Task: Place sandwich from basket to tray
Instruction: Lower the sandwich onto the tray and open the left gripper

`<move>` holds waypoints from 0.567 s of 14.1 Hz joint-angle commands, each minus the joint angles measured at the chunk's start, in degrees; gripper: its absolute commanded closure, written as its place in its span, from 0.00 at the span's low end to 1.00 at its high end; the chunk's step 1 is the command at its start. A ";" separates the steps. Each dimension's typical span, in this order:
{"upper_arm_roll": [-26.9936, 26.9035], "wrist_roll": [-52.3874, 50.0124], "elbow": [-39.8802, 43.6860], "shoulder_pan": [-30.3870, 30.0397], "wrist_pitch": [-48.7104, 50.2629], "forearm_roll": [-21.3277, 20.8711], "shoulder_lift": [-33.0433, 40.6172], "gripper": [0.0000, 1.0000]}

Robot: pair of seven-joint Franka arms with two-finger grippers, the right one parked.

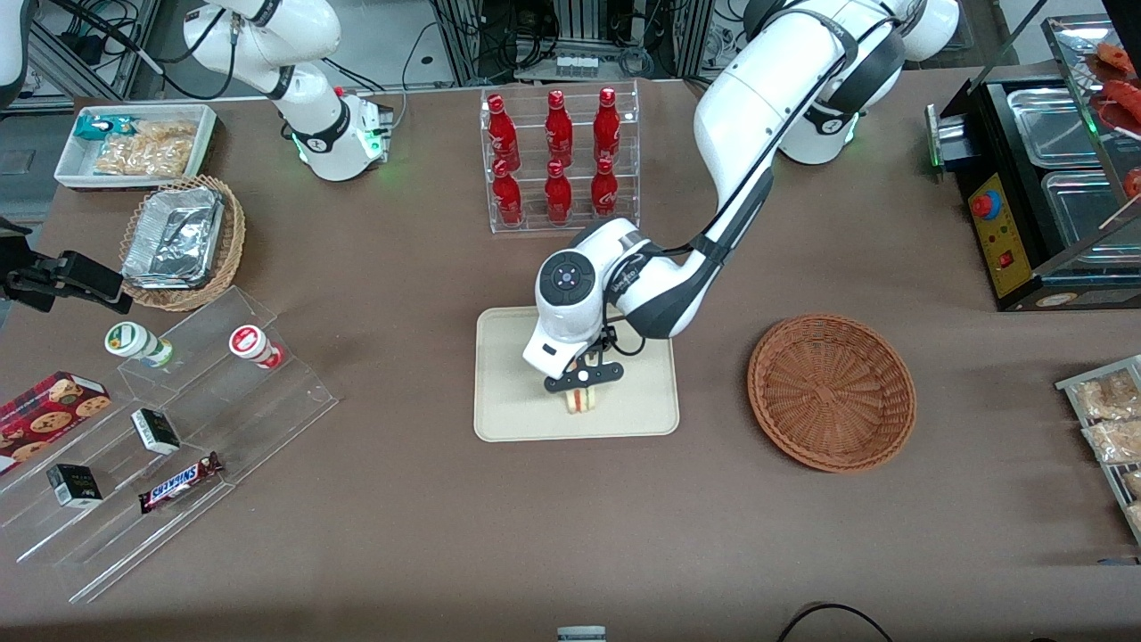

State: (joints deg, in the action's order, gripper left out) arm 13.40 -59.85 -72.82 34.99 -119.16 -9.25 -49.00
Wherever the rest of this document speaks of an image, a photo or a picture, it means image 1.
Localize brown round wicker basket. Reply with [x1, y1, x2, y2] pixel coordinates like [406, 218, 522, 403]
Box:
[747, 313, 918, 474]

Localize clear acrylic tiered shelf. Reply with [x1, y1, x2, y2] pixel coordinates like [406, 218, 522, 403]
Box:
[0, 285, 341, 605]

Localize white rectangular bin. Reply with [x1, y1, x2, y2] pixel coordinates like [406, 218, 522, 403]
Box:
[53, 103, 220, 191]

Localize clear bag of snacks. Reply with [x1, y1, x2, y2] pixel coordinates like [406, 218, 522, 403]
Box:
[1081, 419, 1141, 465]
[1070, 369, 1141, 422]

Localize steel food pan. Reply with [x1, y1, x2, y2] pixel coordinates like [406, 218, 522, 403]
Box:
[1006, 86, 1109, 169]
[1040, 169, 1141, 248]

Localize clear acrylic bottle rack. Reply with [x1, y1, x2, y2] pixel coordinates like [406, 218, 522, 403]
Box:
[480, 79, 642, 235]

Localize orange sausage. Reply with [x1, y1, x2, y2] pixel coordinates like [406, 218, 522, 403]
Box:
[1096, 41, 1138, 78]

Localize red lid yogurt cup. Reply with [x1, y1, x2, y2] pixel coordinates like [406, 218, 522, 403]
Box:
[228, 325, 287, 371]

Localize red plaid cookie box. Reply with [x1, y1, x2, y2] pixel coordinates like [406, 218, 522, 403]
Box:
[0, 371, 113, 475]

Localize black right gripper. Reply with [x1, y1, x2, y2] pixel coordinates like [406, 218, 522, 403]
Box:
[0, 252, 133, 314]

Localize green snack packet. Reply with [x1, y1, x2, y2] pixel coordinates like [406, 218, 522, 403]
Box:
[75, 115, 136, 141]

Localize black hot food display case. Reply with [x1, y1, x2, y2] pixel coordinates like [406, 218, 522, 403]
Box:
[925, 12, 1141, 313]

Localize clear bag of crackers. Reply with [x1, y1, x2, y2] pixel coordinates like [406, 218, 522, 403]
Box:
[93, 119, 199, 178]

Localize red cola bottle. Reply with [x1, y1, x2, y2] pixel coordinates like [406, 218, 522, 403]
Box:
[543, 159, 574, 225]
[486, 94, 521, 170]
[589, 157, 620, 218]
[491, 159, 525, 226]
[545, 89, 576, 167]
[593, 86, 623, 166]

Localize Snickers chocolate bar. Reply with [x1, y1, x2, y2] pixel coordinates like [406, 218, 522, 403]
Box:
[137, 451, 225, 515]

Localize red sausage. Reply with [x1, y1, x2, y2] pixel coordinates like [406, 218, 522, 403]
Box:
[1094, 78, 1141, 135]

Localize green lid yogurt cup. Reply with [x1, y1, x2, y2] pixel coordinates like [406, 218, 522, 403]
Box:
[104, 321, 176, 369]

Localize light wicker basket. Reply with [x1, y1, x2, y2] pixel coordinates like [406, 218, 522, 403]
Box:
[118, 175, 247, 312]

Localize small black box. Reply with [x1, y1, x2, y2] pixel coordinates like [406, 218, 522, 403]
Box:
[130, 407, 182, 457]
[45, 463, 104, 510]

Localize cream rectangular tray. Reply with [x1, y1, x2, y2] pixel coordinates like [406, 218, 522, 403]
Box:
[473, 301, 681, 444]

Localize black cable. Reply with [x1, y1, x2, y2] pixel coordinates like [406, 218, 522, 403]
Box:
[775, 603, 898, 642]

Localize grey snack tray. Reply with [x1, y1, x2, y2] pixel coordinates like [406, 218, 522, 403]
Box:
[1055, 354, 1141, 546]

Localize stacked foil containers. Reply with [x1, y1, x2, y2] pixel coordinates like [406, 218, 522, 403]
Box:
[121, 185, 226, 290]

